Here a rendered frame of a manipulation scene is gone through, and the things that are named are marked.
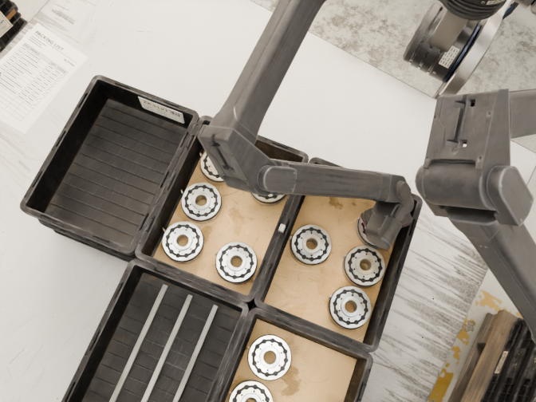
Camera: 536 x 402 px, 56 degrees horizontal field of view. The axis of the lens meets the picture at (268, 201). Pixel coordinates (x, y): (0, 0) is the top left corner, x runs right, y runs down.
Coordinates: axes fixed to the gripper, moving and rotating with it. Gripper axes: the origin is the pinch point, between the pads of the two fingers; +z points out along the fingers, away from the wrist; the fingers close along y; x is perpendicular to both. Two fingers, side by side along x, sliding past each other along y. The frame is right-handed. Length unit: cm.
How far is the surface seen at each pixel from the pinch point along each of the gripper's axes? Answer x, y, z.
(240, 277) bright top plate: 1.0, -37.3, 1.1
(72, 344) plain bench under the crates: 3, -84, 17
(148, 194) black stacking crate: 31, -52, 4
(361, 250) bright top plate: -3.8, -6.4, 1.1
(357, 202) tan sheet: 8.4, -1.2, 3.9
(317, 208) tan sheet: 10.9, -11.9, 3.9
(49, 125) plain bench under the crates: 67, -74, 16
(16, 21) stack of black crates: 141, -82, 53
